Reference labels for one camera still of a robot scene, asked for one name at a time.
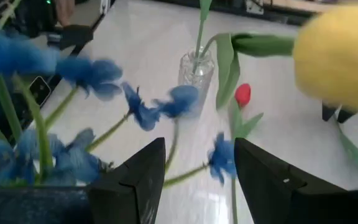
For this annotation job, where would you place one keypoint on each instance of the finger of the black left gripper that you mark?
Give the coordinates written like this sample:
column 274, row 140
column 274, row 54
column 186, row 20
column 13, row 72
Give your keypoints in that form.
column 328, row 112
column 344, row 115

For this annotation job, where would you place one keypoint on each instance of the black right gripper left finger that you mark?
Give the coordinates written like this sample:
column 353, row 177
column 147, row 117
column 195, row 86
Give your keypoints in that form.
column 132, row 193

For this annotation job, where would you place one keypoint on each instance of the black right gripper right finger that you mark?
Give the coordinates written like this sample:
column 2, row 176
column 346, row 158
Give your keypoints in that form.
column 284, row 202

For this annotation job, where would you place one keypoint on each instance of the yellow artificial tulip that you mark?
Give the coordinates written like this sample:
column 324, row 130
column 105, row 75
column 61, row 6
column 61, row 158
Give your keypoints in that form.
column 204, row 7
column 337, row 56

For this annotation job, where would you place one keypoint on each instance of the blue artificial flower bunch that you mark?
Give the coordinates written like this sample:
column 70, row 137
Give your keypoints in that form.
column 104, row 73

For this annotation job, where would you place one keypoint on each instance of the clear cut-glass vase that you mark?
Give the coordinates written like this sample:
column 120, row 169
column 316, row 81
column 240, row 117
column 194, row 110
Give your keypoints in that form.
column 197, row 79

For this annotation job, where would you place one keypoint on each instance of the black rectangular plate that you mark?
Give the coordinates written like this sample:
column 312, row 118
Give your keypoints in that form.
column 39, row 91

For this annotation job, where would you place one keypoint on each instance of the grey metal bracket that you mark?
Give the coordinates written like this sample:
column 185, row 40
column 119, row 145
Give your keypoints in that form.
column 258, row 6

